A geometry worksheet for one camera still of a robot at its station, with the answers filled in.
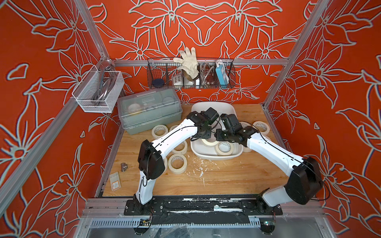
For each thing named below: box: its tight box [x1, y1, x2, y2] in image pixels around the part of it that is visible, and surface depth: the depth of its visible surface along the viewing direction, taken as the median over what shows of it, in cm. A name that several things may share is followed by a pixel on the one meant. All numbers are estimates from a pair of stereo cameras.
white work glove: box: [173, 46, 200, 82], surface depth 90 cm
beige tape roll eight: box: [171, 139, 189, 155], surface depth 92 cm
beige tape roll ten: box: [253, 120, 271, 135], surface depth 106 cm
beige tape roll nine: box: [167, 153, 188, 175], surface depth 87 cm
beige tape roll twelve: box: [201, 138, 219, 146], surface depth 81 cm
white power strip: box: [173, 74, 184, 86], surface depth 96 cm
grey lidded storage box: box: [117, 88, 183, 135], surface depth 97 cm
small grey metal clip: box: [120, 162, 128, 173], surface depth 87 cm
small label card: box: [109, 171, 122, 192], surface depth 82 cm
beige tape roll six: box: [215, 140, 235, 156], surface depth 92 cm
